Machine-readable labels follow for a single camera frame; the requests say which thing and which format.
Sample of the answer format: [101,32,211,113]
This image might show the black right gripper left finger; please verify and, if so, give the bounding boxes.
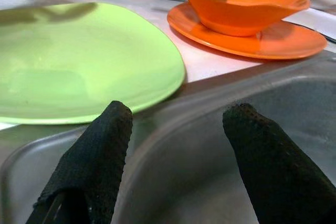
[25,100,133,224]

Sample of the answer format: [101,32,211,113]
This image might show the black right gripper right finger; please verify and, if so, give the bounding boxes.
[222,102,336,224]

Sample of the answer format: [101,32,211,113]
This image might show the stainless steel sink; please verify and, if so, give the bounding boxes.
[0,50,336,224]

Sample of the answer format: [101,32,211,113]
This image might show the green plate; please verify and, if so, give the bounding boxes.
[0,2,186,125]

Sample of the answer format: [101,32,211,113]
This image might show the orange plate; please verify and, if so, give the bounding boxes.
[166,2,329,60]

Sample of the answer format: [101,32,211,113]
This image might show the orange bowl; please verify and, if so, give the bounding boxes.
[172,0,311,37]

